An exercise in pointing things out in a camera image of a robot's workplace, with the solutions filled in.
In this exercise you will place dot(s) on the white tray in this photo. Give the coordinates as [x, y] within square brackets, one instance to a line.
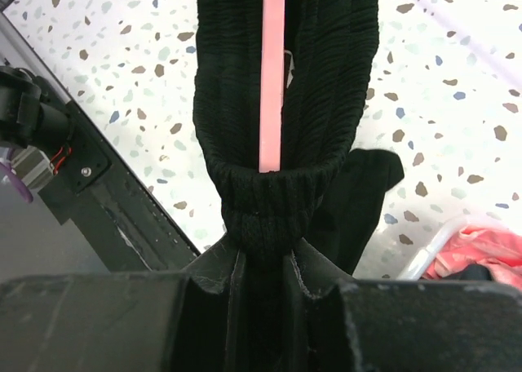
[419, 263]

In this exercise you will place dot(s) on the pink garment in tray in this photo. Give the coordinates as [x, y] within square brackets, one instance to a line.
[481, 254]

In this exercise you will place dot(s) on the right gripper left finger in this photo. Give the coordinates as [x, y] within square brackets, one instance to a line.
[192, 320]

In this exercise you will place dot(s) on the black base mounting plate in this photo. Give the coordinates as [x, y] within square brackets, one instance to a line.
[92, 186]

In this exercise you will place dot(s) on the black shorts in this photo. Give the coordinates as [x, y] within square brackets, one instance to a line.
[327, 192]

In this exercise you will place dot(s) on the pink plastic hanger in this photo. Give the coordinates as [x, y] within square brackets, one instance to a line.
[271, 85]

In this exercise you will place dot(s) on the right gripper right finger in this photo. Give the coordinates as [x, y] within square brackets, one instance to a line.
[338, 323]

